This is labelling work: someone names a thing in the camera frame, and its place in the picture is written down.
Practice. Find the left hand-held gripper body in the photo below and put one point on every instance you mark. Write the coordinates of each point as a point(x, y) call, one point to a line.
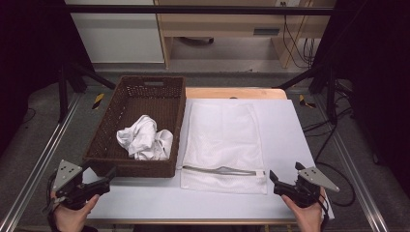
point(67, 172)

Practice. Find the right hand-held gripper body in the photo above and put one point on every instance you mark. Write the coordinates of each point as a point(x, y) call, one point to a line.
point(306, 190)

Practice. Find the white shirt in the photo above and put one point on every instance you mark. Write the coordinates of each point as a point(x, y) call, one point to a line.
point(141, 138)

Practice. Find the white mesh laundry bag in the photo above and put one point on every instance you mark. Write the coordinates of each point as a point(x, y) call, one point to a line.
point(222, 135)

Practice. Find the brown wicker basket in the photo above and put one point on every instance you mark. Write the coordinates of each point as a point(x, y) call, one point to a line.
point(145, 106)

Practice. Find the person's right hand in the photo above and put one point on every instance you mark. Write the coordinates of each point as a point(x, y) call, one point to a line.
point(309, 219)

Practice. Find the person's left hand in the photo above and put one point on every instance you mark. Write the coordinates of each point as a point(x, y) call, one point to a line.
point(72, 219)

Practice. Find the black metal stand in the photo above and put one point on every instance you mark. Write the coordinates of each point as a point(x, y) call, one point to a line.
point(64, 93)
point(330, 96)

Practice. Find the black curtain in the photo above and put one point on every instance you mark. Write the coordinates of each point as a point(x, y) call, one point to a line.
point(377, 80)
point(29, 64)

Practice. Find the white cabinet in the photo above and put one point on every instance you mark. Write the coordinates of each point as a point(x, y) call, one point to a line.
point(119, 38)

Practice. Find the light wooden desk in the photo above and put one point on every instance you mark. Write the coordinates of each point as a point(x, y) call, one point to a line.
point(222, 25)

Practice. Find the black metal crossbar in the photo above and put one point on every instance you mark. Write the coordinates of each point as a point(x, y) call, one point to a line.
point(193, 9)

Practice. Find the aluminium floor rail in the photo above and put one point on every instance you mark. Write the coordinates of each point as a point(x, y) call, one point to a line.
point(38, 164)
point(354, 170)

